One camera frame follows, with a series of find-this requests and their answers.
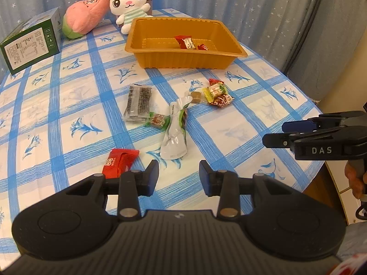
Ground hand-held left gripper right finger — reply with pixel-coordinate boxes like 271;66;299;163
199;160;291;219

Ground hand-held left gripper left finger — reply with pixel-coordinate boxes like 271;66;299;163
67;160;159;221

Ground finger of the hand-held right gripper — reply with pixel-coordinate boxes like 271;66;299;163
263;126;345;149
282;111;365;133

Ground red snack packet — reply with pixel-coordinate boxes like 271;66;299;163
102;148;140;179

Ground green candy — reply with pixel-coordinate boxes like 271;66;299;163
145;112;170;131

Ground black seaweed snack packet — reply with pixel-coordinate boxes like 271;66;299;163
123;84;153;124

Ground golden plastic tray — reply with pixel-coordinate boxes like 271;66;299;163
125;17;248;69

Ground person's right hand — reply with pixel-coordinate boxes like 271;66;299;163
345;160;367;199

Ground white spout pouch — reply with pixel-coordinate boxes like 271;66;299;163
160;97;193;159

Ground clear wrapped caramel candy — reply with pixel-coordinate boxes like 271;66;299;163
184;90;205;104

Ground blue checked tablecloth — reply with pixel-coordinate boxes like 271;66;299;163
0;8;326;254

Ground red white cloth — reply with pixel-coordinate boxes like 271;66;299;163
330;252;367;275

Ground red white-label candy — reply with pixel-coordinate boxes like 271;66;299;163
174;35;196;50

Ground white bunny plush toy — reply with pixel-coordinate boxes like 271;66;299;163
105;0;154;34

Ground pink plush toy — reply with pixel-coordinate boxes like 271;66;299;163
62;0;115;40

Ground green cardboard box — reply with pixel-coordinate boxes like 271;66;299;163
0;6;62;75

